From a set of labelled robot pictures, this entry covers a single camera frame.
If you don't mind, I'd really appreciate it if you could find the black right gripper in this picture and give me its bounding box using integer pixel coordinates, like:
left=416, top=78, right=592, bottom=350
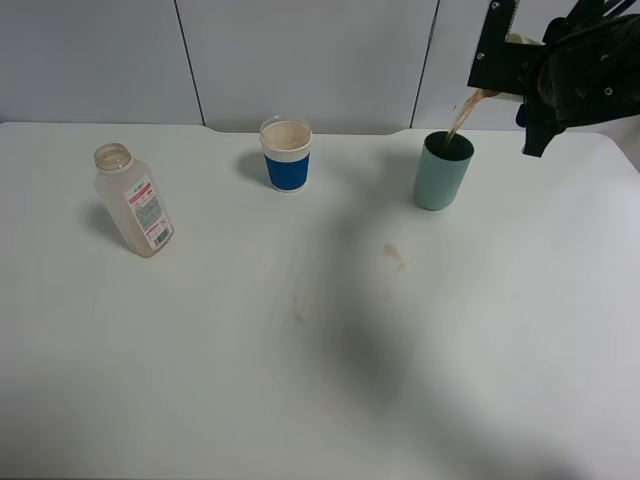
left=467, top=0, right=639, bottom=158

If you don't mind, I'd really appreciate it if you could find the pale green plastic cup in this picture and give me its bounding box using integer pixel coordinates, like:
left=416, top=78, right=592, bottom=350
left=494, top=33, right=543, bottom=103

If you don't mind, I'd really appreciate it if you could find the clear plastic drink bottle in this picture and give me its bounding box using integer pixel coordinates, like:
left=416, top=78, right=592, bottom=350
left=94, top=143, right=174, bottom=258

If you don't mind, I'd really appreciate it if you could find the teal plastic cup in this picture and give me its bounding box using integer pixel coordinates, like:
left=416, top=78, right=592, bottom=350
left=413, top=131, right=475, bottom=211

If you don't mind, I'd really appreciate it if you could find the blue sleeved coffee cup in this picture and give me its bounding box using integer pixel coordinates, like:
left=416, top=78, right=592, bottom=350
left=259, top=115, right=313, bottom=192

